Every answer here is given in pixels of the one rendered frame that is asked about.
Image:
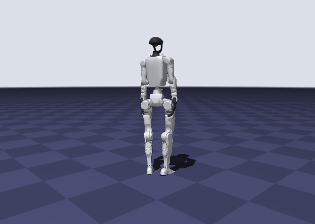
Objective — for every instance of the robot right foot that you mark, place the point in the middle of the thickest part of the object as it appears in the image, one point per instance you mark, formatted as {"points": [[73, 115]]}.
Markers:
{"points": [[164, 171]]}

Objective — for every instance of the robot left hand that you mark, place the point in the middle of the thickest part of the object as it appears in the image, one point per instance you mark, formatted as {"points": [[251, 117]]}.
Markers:
{"points": [[141, 100]]}

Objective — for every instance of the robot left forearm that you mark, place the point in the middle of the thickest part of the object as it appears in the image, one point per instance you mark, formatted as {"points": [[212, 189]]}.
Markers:
{"points": [[143, 92]]}

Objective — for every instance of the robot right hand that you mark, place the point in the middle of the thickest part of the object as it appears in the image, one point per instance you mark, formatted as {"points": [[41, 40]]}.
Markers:
{"points": [[173, 107]]}

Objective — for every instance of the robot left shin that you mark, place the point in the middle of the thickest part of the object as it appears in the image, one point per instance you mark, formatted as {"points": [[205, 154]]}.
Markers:
{"points": [[148, 150]]}

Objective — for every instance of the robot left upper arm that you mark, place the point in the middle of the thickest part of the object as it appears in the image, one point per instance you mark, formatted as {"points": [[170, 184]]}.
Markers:
{"points": [[143, 72]]}

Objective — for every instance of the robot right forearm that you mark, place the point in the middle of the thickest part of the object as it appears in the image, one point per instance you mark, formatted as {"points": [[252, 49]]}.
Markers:
{"points": [[174, 89]]}

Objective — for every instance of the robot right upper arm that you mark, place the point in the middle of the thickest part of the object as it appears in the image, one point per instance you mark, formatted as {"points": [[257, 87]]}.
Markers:
{"points": [[170, 68]]}

